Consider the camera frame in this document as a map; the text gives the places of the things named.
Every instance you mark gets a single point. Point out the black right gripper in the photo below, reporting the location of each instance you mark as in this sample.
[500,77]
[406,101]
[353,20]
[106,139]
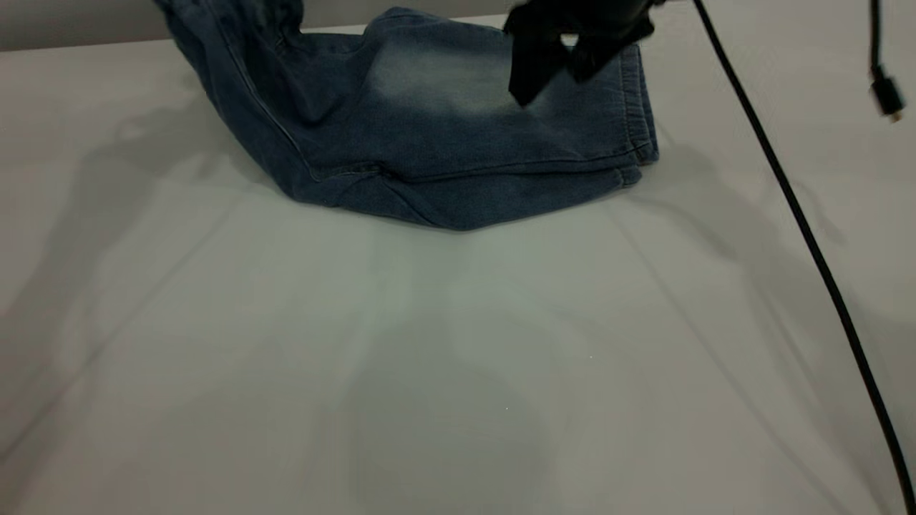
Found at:
[572,14]

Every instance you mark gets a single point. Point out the blue denim shorts with print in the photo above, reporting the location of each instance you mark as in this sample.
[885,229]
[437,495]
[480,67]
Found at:
[429,143]

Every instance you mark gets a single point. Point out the white table cover sheet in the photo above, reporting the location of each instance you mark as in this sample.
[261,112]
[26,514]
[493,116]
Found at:
[458,357]

